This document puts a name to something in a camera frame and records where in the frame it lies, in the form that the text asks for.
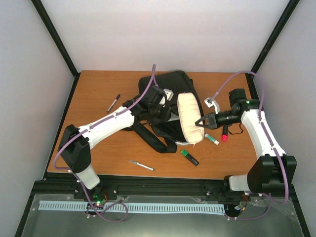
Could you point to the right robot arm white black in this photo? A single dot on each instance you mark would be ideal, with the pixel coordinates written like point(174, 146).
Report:
point(273, 170)

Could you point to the black student backpack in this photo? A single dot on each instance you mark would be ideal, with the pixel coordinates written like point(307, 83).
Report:
point(165, 137)

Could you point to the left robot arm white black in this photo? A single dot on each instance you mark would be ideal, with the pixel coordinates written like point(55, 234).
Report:
point(77, 142)

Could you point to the black frame post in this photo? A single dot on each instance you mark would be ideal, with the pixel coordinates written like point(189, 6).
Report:
point(283, 19)
point(55, 36)

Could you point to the pink black highlighter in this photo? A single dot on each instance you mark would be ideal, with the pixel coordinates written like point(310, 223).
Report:
point(225, 133)

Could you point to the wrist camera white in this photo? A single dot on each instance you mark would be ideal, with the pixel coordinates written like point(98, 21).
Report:
point(210, 102)
point(168, 94)

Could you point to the light blue cable duct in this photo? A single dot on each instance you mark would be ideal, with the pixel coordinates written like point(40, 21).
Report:
point(135, 208)

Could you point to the beige pencil case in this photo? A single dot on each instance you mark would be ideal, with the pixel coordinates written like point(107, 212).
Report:
point(189, 113)

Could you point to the left black frame post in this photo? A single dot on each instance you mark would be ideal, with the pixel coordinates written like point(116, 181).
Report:
point(55, 36)

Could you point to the white green glue stick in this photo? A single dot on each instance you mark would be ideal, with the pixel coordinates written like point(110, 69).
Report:
point(212, 139)

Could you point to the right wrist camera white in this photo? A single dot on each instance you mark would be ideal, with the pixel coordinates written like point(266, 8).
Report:
point(210, 102)

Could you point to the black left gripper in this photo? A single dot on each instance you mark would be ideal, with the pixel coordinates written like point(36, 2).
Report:
point(164, 116)

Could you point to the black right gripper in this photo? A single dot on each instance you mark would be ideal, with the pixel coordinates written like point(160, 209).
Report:
point(212, 121)

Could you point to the black aluminium rail base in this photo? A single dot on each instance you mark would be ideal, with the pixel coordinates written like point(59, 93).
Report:
point(113, 187)

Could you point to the silver pen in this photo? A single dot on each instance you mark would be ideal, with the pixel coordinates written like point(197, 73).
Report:
point(141, 165)

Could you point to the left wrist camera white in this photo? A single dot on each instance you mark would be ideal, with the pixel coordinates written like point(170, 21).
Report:
point(168, 94)

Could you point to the right black frame post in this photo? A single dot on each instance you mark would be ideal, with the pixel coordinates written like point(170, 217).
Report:
point(283, 19)

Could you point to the green black highlighter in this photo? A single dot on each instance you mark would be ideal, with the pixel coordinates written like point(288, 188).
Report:
point(189, 157)

